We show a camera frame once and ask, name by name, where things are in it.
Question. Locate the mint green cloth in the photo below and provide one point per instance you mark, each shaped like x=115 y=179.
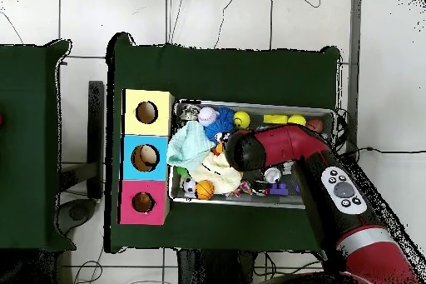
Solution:
x=189 y=145

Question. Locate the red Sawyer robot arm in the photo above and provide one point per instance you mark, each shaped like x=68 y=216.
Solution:
x=283 y=144

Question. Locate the shallow metal mesh bin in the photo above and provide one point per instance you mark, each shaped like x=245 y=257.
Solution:
x=257 y=119

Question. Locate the wooden box with three holes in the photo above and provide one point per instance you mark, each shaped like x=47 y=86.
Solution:
x=133 y=127

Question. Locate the blue fuzzy ball with eyes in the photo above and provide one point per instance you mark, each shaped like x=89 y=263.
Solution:
x=224 y=120

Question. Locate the white baseball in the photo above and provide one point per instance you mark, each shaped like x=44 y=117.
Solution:
x=208 y=116

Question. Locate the cream cloth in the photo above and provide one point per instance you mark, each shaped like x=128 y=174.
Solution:
x=219 y=174

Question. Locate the yellow smiley ball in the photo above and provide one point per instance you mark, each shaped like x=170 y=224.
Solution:
x=241 y=119

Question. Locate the small orange basketball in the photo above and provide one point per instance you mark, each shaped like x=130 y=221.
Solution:
x=204 y=189

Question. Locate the small soccer ball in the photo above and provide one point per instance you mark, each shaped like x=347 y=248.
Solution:
x=189 y=185

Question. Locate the yellow foam block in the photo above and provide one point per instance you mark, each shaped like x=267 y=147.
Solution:
x=275 y=119

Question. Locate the dark green tablecloth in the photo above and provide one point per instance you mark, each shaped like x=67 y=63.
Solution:
x=26 y=130
x=233 y=74

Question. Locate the small brown football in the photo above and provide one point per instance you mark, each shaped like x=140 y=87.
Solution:
x=314 y=125

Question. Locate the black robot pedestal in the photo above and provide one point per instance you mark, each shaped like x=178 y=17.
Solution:
x=188 y=270

